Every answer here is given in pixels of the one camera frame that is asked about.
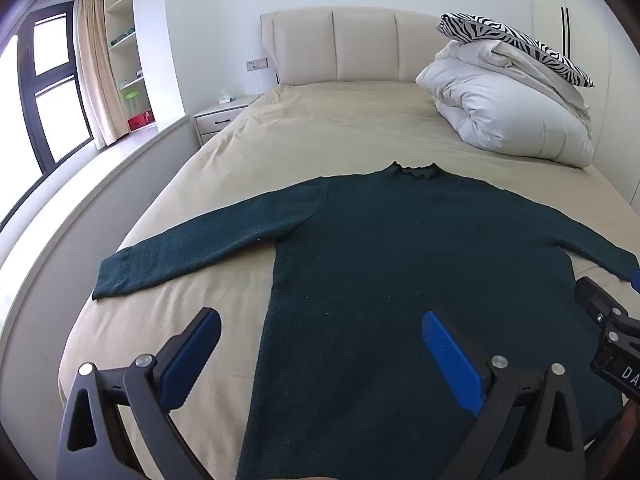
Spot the white shelf unit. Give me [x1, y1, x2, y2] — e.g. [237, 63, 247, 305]
[104, 0, 157, 141]

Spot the white bay window ledge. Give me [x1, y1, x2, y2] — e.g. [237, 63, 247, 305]
[0, 112, 201, 461]

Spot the bed with beige sheet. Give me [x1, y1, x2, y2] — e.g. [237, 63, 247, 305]
[57, 82, 640, 480]

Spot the white wardrobe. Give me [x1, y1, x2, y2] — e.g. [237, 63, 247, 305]
[524, 0, 640, 196]

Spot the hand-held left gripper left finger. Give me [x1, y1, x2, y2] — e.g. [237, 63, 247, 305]
[56, 306, 222, 480]

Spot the beige curtain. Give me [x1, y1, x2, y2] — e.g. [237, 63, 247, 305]
[74, 0, 123, 148]

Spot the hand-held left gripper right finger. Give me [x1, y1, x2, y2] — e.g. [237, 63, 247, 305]
[421, 310, 586, 480]

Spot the folded beige blanket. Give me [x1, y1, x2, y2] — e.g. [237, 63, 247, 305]
[450, 37, 593, 121]

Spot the white nightstand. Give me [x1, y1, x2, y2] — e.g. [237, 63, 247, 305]
[194, 94, 263, 147]

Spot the black framed window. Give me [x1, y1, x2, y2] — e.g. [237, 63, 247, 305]
[0, 0, 95, 233]

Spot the person's right forearm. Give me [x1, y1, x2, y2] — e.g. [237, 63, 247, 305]
[620, 402, 640, 461]

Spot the white folded duvet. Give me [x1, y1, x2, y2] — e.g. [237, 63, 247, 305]
[415, 40, 596, 170]

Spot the cream padded headboard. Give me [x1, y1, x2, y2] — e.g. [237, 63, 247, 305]
[260, 7, 451, 87]

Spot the zebra print pillow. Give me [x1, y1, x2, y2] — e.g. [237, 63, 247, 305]
[436, 11, 596, 89]

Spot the dark green knit sweater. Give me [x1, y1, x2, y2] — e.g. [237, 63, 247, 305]
[92, 161, 638, 480]

